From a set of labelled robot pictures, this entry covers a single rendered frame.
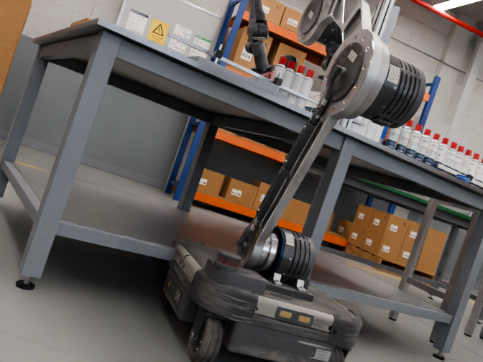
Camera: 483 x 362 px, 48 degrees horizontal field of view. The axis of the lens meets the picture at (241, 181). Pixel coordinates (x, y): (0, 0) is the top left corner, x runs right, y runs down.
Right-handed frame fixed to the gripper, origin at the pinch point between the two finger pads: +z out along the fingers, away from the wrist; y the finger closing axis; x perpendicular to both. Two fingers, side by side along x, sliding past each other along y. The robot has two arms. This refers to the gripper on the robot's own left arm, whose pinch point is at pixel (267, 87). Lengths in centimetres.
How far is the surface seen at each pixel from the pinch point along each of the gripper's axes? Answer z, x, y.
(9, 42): -42, 56, 326
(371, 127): 36, -51, -4
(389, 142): 47, -62, -3
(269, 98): -6, 27, -46
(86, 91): -26, 85, -42
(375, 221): 249, -251, 250
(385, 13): -17, -58, -16
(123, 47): -35, 70, -41
